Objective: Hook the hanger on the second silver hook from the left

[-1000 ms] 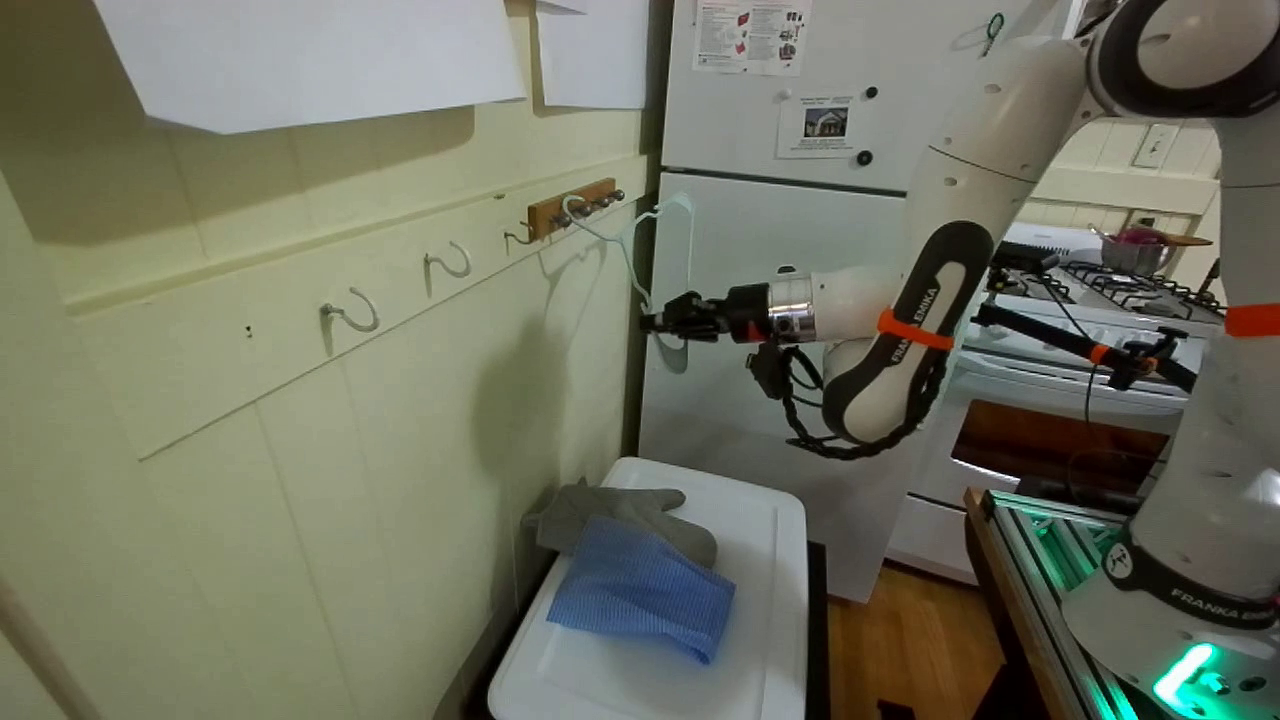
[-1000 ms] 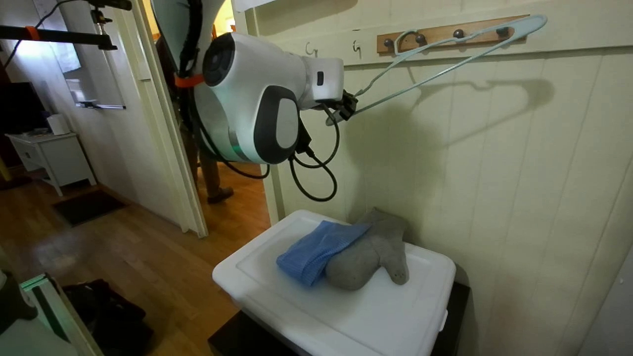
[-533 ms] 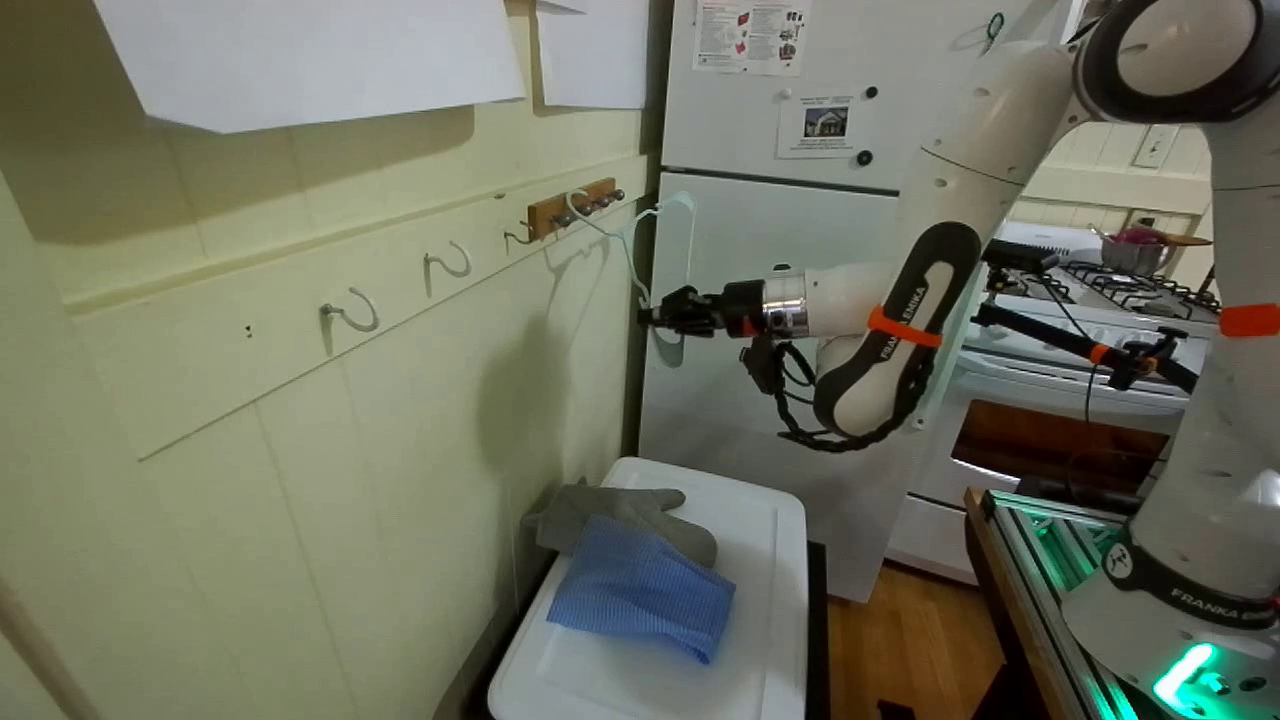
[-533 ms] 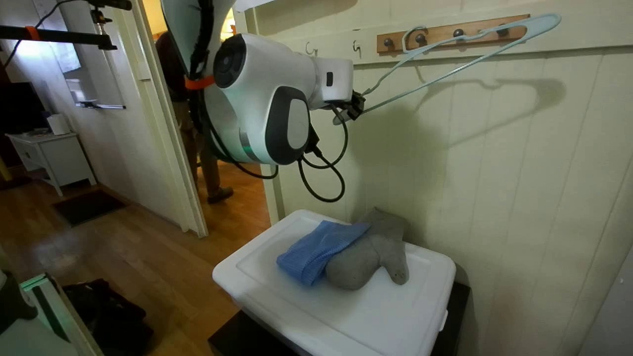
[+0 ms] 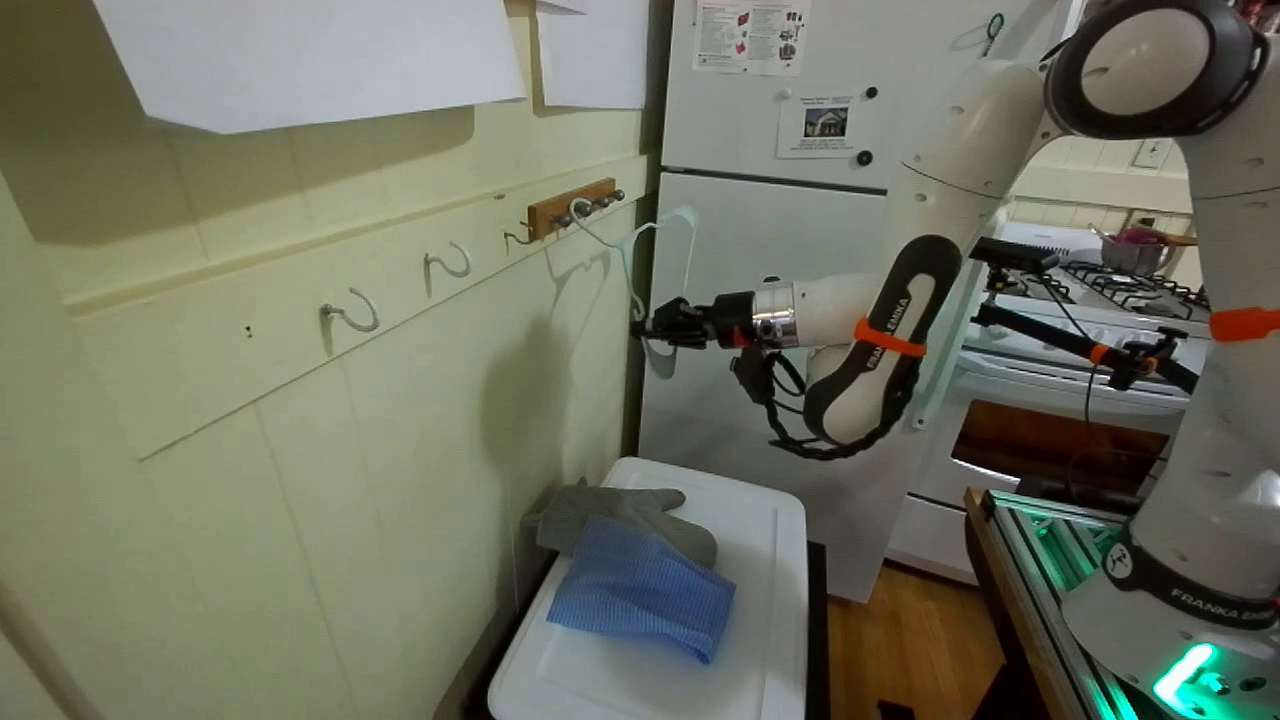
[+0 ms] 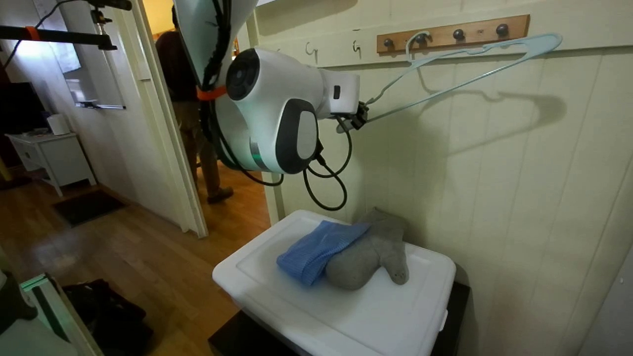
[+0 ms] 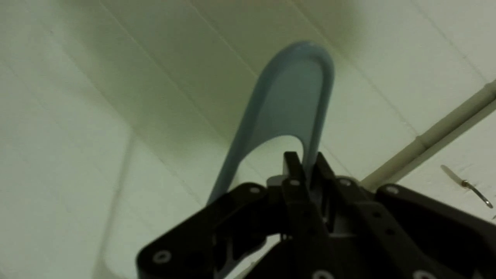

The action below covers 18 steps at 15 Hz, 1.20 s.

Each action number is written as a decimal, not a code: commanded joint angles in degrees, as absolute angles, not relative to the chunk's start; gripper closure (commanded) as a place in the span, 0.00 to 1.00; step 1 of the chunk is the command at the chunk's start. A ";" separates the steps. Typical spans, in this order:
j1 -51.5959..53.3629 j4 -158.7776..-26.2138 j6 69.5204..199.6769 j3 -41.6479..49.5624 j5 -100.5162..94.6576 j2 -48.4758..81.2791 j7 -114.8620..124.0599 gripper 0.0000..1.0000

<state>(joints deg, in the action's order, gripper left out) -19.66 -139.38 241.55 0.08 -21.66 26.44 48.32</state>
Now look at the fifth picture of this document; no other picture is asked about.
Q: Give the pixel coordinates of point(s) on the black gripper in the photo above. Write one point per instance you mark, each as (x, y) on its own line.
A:
(721, 320)

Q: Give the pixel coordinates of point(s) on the clear plastic clothes hanger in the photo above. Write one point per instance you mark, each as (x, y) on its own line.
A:
(666, 361)

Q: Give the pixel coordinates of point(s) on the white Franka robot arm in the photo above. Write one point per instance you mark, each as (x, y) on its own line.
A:
(964, 146)

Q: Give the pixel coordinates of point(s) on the robot base platform green light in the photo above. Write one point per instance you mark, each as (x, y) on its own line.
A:
(1064, 560)

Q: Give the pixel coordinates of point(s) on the white refrigerator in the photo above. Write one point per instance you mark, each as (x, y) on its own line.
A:
(784, 243)

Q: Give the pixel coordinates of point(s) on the wooden peg rack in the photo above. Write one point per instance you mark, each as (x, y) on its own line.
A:
(566, 209)

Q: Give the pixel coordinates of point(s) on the grey oven mitt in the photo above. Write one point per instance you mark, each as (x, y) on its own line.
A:
(602, 504)

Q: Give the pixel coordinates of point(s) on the black white fridge label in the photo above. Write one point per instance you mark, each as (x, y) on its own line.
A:
(819, 124)

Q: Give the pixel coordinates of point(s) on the blue striped cloth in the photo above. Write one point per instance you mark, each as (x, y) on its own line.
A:
(644, 592)

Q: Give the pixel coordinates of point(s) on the small white paper sheet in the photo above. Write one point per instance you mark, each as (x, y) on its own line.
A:
(594, 44)

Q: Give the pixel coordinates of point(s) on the white plastic storage bin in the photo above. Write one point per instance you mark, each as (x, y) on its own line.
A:
(767, 602)

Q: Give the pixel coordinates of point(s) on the red printed fridge sticker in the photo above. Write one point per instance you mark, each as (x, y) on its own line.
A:
(749, 32)

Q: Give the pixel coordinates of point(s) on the white kitchen stove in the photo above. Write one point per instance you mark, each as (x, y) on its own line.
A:
(1042, 442)

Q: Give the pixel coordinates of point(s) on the large white paper sheet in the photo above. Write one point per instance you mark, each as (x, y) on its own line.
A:
(306, 54)

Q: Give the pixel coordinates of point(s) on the red kettle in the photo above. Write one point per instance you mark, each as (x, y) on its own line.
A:
(1141, 250)

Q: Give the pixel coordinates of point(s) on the silver wall hook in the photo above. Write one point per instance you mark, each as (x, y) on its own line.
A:
(350, 313)
(445, 267)
(519, 238)

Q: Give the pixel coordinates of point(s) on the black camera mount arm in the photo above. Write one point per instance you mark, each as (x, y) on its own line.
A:
(1052, 335)

